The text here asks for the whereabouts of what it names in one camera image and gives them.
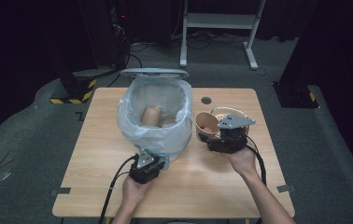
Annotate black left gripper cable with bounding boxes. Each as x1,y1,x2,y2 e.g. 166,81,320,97
97,154,140,224

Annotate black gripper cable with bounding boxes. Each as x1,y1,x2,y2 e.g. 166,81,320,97
97,154,140,224
244,144,268,187

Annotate person's left hand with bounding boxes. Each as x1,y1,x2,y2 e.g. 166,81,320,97
120,175,154,207

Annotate white pedal trash can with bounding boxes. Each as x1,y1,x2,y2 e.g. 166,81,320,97
117,67,194,172

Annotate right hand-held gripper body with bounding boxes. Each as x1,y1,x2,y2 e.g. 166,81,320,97
207,113,257,154

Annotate clear plastic bin liner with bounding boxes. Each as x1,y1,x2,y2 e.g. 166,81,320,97
117,76,194,157

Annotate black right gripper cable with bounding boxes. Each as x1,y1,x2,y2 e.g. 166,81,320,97
244,144,268,187

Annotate black yellow striped base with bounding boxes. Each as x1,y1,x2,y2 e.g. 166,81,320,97
49,70,99,105
272,80,319,109

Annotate grey tape strip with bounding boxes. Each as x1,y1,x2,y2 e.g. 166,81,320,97
49,187,72,198
275,184,298,193

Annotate dark equipment rack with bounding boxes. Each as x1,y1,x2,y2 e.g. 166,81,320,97
108,0,133,68

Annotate person's right hand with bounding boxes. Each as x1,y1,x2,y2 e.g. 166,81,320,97
223,145,261,182

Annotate discarded brown paper cup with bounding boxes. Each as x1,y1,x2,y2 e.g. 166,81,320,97
159,116,177,128
139,105,163,128

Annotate black floor cable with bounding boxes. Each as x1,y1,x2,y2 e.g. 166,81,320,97
106,40,145,89

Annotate white metal stand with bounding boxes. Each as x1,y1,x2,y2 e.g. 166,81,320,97
179,0,267,71

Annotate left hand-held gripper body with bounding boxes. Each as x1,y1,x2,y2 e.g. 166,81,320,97
128,147,163,185

